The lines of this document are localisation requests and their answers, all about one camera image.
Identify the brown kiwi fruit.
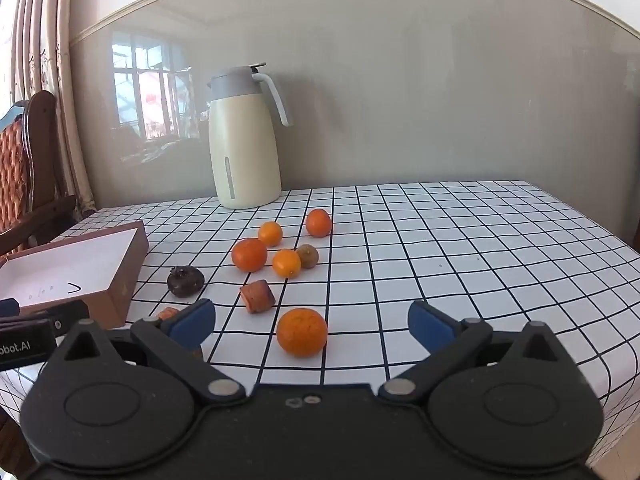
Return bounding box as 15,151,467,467
296,244,319,269

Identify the brown cardboard box tray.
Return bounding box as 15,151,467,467
1,221,149,328

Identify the large orange tangerine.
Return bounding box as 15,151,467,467
231,238,268,273

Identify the wooden sofa orange tufted cushion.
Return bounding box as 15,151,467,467
1,90,77,257

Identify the dark mangosteen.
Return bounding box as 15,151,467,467
166,266,205,298

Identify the small orange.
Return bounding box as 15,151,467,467
272,249,302,280
257,221,283,247

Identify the white black grid tablecloth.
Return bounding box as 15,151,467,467
1,181,639,474

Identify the cream thermos jug grey lid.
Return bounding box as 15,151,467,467
207,63,292,209

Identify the large orange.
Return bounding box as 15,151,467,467
276,308,328,359

